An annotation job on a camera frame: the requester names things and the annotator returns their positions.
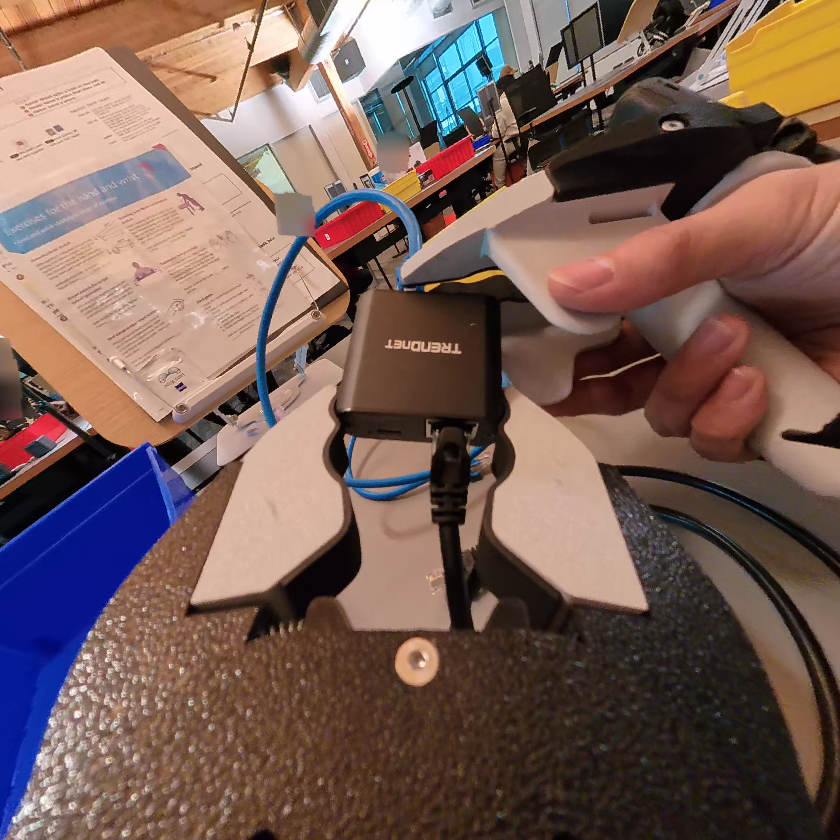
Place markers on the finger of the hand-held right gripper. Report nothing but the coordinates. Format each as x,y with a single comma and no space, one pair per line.
459,236
544,361

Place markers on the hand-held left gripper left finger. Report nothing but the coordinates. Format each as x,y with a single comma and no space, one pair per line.
275,512

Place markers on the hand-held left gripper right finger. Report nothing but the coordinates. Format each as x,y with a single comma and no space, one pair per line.
564,525

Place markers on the black network splitter box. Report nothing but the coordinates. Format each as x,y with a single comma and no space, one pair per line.
420,354

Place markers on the person's right hand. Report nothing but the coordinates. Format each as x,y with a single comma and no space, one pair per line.
774,262

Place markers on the small yellow bin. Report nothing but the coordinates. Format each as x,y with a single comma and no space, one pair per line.
401,186

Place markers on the white stand base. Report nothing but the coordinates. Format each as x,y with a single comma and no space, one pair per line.
249,439

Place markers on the red storage bin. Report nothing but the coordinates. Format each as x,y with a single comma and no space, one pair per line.
348,226
446,157

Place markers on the nested yellow bins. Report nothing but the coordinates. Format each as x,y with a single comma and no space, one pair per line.
787,52

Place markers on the black floor lamp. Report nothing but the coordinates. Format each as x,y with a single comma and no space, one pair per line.
405,105

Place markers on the black hanging loudspeaker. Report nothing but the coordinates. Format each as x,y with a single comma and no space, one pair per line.
349,60

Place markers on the blue storage bin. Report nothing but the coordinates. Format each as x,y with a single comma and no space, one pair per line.
65,590

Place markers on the instruction sheet on clipboard stand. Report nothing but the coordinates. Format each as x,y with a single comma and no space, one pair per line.
59,387

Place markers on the printed instruction sheet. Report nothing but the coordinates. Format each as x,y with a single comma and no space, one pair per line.
131,262

